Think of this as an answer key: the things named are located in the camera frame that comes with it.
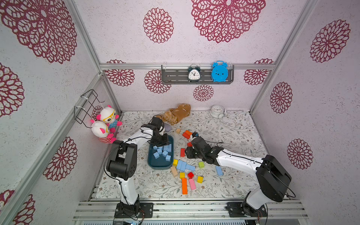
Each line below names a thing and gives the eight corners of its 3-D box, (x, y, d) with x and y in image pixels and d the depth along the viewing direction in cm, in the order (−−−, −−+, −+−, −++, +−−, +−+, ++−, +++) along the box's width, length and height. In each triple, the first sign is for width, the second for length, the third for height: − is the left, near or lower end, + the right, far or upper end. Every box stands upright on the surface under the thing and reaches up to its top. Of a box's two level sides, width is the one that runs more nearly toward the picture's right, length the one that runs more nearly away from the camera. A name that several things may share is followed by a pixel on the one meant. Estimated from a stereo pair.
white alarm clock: (215, 120, 117) (216, 117, 114) (207, 111, 124) (208, 107, 121) (227, 116, 120) (228, 112, 117) (218, 107, 128) (219, 103, 124)
